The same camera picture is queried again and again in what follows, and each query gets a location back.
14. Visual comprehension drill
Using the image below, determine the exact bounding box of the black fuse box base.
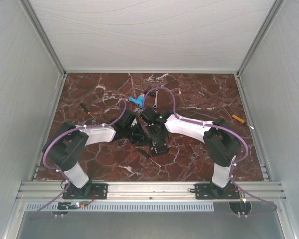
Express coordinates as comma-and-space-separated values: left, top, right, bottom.
150, 142, 169, 157

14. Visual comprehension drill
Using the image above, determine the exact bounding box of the aluminium mounting rail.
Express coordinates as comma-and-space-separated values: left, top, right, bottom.
16, 181, 286, 202

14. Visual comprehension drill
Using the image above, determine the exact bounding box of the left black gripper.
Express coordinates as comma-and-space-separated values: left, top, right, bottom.
125, 123, 151, 147

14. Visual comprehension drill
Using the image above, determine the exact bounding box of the black yellow screwdriver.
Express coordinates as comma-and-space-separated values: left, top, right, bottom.
80, 103, 96, 121

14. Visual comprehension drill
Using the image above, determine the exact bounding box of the small black screwdriver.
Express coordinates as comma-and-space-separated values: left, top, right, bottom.
137, 148, 161, 167

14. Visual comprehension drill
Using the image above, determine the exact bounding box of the blue plastic fitting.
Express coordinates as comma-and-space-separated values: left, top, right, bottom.
128, 94, 145, 108

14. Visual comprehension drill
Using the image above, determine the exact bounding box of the grey slotted cable duct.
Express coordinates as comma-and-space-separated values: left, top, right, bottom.
26, 202, 214, 212

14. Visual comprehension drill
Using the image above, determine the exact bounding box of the black handled screwdriver top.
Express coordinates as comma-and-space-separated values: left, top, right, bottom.
140, 89, 156, 96

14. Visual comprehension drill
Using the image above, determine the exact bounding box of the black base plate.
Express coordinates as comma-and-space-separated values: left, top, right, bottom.
62, 182, 108, 200
190, 183, 240, 200

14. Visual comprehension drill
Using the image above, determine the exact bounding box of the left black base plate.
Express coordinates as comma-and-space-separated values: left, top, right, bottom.
62, 182, 108, 200

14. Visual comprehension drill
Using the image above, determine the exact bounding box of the silver combination wrench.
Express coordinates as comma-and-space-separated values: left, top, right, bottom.
153, 89, 159, 108

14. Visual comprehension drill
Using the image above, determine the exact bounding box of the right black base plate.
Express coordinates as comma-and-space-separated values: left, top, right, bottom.
190, 183, 240, 200

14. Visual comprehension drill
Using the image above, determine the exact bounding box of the orange handled screwdriver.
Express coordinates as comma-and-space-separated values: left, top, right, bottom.
232, 114, 254, 130

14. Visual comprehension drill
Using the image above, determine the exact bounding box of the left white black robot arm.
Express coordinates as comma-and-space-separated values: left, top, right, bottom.
42, 110, 148, 198

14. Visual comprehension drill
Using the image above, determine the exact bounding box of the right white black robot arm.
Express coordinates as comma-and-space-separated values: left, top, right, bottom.
141, 107, 241, 199

